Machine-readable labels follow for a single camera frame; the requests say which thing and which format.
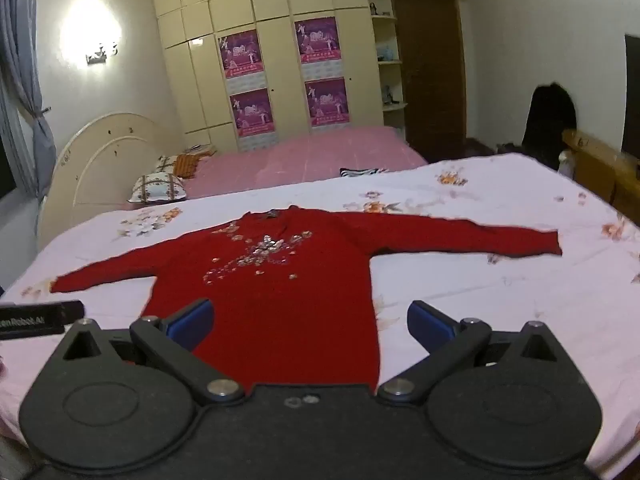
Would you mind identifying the striped folded cloth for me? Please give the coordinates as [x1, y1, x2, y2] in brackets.
[340, 166, 389, 179]

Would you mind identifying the black hanging garment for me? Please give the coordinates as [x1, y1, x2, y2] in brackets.
[522, 82, 579, 171]

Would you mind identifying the cream corner shelf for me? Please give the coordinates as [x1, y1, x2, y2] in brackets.
[367, 0, 409, 129]

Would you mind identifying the wooden bed frame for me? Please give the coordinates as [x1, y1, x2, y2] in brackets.
[562, 129, 640, 222]

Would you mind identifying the brown wooden door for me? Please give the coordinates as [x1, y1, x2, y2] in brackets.
[389, 0, 469, 162]

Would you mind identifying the cream wardrobe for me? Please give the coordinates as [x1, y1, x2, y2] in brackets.
[147, 0, 387, 154]

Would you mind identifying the cream arched headboard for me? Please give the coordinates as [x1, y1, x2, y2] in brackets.
[37, 112, 174, 252]

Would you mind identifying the orange patterned pillow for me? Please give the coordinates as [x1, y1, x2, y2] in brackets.
[172, 152, 202, 180]

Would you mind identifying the wall lamp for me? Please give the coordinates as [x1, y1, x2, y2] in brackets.
[85, 39, 121, 66]

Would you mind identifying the purple wall poster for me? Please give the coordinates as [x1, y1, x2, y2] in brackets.
[304, 77, 351, 128]
[229, 88, 278, 137]
[218, 29, 265, 80]
[293, 16, 344, 67]

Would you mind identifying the grey-blue curtain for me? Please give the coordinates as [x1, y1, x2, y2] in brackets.
[0, 0, 57, 202]

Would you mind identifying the pink bed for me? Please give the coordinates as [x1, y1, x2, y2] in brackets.
[185, 126, 429, 200]

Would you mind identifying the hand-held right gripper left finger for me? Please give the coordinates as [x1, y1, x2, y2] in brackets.
[62, 298, 247, 406]

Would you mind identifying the red sequined sweater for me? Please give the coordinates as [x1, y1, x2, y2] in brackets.
[50, 206, 562, 394]

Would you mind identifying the white floral bed sheet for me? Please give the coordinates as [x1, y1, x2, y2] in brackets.
[0, 152, 640, 480]

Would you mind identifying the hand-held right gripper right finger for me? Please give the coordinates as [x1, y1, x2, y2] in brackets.
[377, 300, 567, 405]

